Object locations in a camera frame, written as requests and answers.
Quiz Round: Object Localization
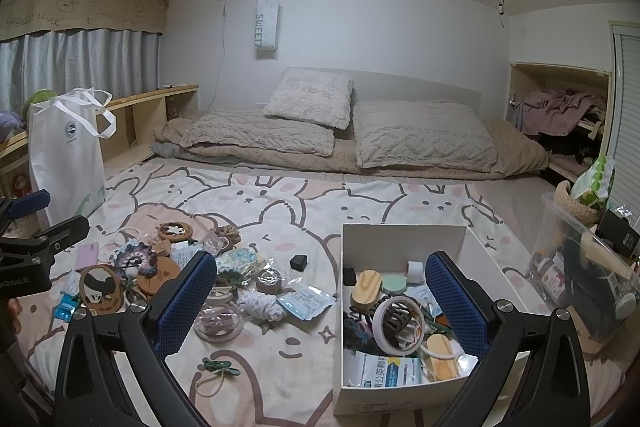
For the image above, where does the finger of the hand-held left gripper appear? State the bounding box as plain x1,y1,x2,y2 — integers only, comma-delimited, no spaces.
0,189,52,228
0,215,91,264

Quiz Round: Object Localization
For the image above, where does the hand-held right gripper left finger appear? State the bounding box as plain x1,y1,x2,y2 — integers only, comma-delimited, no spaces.
52,249,218,427

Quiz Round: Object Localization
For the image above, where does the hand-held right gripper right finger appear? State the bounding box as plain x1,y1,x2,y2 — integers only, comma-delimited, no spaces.
424,251,591,427

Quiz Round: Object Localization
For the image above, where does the white shoe box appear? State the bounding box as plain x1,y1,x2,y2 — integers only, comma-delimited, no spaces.
332,223,538,418

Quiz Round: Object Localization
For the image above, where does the plain cork coaster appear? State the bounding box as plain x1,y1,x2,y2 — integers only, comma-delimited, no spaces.
135,279,176,303
137,257,182,288

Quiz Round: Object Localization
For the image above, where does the white wide band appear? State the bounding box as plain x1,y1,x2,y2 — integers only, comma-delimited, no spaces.
207,288,238,308

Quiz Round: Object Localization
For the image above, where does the pink flat pouch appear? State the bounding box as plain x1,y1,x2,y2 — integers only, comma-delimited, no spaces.
75,244,101,273

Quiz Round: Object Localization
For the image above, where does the white tote bag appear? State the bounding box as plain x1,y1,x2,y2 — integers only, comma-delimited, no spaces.
27,88,117,230

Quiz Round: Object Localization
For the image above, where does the green knitted plant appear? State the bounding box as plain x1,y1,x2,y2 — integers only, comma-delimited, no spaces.
215,272,251,290

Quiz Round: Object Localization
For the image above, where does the small blue packet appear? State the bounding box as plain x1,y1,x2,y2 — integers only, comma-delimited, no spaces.
54,299,78,322

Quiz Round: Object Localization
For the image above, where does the green round tin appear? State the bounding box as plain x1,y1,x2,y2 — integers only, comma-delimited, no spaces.
381,274,416,295

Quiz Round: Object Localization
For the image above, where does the purple crochet coaster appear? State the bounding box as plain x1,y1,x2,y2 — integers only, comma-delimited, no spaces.
111,243,158,280

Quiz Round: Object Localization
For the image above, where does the panda cork coaster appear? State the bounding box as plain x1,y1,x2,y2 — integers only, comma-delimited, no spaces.
79,264,125,310

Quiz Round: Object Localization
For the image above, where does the green clothespin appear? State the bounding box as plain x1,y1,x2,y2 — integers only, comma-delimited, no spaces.
202,357,241,378

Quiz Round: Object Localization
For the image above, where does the small wooden animal coaster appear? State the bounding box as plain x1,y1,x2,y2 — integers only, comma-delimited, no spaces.
157,221,193,240

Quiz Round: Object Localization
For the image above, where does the white yarn ball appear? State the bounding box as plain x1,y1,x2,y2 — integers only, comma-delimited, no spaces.
236,292,283,323

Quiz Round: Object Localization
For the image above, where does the large white tape roll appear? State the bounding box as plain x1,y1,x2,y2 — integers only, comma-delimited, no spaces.
372,296,426,355

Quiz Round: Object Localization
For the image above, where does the brown twine bundle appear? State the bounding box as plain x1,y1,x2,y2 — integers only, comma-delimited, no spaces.
212,223,243,243

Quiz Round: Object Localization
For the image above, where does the purple plush toy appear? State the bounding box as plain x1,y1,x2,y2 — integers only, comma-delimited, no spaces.
0,111,26,140

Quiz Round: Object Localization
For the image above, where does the white rubber band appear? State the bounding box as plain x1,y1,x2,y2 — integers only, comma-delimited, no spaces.
192,369,236,400

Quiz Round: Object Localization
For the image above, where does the beige round trinket in plastic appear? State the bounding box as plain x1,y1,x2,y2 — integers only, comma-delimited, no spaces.
252,269,287,295

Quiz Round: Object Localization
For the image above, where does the wooden brush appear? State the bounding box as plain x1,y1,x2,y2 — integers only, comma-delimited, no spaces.
348,270,383,313

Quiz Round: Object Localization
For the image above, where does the green plush toy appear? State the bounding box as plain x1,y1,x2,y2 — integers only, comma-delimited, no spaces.
22,89,58,118

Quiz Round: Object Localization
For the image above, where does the clear plastic storage bin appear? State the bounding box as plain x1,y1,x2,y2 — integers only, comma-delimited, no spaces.
527,194,640,343

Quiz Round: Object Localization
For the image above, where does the woven basket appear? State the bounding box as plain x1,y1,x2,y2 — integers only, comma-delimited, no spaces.
554,179,601,228

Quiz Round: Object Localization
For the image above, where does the bunny print bedsheet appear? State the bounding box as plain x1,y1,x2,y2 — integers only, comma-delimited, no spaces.
25,157,566,427

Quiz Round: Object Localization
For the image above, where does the wooden bedside shelf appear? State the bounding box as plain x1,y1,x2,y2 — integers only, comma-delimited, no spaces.
0,84,200,212

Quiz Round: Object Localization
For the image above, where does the grey curtain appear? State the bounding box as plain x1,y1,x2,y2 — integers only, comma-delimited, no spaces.
0,29,163,118

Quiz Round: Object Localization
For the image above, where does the beige blanket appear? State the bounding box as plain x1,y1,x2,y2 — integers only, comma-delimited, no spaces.
152,107,550,180

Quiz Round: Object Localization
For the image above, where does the wide quilted beige pillow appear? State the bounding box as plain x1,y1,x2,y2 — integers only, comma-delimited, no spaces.
353,101,500,172

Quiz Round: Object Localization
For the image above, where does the black box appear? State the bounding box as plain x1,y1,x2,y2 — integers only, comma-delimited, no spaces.
597,209,640,258

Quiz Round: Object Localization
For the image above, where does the long quilted beige pillow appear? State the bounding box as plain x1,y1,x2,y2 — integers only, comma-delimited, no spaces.
180,109,336,158

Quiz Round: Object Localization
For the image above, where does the green packet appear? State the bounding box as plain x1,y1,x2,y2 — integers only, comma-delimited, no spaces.
570,155,615,210

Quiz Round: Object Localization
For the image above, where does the printed curtain valance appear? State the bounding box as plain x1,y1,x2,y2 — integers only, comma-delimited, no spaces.
0,0,168,42

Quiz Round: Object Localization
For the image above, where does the pink clothes pile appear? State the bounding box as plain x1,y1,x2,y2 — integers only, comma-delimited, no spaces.
512,88,608,138

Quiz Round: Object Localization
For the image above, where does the white headboard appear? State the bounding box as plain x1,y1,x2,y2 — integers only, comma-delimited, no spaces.
287,67,483,122

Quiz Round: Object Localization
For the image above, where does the fluffy beige pillow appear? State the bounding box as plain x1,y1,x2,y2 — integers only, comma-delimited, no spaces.
263,68,354,130

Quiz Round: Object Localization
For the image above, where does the white window blind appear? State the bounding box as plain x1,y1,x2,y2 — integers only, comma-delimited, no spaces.
607,21,640,218

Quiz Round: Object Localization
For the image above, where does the white hanging paper bag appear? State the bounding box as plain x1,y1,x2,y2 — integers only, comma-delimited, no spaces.
255,0,281,52

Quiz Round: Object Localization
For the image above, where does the wooden disc with white cord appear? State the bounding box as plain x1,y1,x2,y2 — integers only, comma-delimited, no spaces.
425,334,463,380

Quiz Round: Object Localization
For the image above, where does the white hoop ring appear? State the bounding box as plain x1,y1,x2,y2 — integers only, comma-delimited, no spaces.
114,229,146,249

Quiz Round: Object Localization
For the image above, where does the wooden wall niche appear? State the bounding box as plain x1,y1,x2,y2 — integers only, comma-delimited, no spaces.
509,63,613,188

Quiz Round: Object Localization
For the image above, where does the white hanging cable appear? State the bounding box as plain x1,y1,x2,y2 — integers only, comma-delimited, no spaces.
212,0,233,110

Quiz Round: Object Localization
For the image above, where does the ceiling hook with cable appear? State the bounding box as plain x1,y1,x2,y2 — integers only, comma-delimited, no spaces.
492,0,513,28

